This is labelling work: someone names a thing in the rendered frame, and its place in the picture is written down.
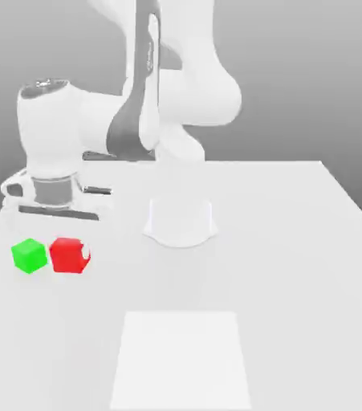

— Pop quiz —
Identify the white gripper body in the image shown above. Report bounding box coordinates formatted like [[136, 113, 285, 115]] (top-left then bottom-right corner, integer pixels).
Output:
[[13, 203, 104, 235]]

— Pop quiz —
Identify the small red cube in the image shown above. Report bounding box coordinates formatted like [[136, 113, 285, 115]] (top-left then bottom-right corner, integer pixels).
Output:
[[49, 237, 92, 275]]

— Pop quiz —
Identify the small green cube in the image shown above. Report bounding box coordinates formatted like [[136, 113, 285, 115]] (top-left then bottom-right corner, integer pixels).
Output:
[[10, 238, 48, 275]]

